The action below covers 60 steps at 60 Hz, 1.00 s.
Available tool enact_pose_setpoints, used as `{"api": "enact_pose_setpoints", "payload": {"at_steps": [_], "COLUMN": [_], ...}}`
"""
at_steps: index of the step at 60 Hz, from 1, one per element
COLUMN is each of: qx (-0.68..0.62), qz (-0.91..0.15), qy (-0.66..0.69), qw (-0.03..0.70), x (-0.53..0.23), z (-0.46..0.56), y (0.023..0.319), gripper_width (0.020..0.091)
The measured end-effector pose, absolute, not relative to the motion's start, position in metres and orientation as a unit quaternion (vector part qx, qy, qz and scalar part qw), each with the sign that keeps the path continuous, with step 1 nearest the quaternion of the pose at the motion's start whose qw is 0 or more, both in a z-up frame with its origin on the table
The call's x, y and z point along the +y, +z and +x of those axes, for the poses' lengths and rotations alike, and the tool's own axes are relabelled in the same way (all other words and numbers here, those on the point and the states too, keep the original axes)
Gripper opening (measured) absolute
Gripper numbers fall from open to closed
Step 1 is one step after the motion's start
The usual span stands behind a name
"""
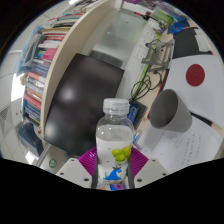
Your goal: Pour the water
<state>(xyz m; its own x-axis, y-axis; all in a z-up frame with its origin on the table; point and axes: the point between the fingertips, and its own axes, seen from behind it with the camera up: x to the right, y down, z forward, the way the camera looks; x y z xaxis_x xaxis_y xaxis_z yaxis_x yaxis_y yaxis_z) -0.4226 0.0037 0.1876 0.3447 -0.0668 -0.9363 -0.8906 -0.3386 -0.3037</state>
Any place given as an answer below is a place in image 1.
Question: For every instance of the dark blue box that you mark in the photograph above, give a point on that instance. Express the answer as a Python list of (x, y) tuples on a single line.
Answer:
[(30, 140)]

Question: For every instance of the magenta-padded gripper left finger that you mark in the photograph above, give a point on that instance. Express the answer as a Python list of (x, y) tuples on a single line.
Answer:
[(71, 171)]

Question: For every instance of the grey metal laptop stand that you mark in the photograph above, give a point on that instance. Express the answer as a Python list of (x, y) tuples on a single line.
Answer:
[(160, 55)]

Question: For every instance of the small white paper sheet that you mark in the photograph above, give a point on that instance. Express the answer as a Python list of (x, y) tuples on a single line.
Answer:
[(202, 42)]

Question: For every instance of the black computer monitor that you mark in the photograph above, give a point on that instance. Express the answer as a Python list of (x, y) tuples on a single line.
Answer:
[(83, 103)]

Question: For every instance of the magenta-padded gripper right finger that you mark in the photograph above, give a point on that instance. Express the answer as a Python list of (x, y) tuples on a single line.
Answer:
[(151, 171)]

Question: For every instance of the small blue box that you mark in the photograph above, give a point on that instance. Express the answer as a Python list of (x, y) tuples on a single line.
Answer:
[(134, 112)]

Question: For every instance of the grey cup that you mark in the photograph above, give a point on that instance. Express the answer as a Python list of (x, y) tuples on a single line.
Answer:
[(176, 115)]

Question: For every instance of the large white paper sheet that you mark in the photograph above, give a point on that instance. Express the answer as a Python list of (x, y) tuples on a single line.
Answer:
[(203, 100)]

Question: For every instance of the flat round red coaster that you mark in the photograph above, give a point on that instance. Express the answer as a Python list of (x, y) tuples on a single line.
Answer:
[(195, 75)]

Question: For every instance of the wooden shelf with books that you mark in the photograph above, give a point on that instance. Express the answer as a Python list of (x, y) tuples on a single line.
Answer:
[(56, 66)]

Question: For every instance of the clear plastic water bottle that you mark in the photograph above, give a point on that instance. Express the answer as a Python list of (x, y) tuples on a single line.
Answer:
[(113, 140)]

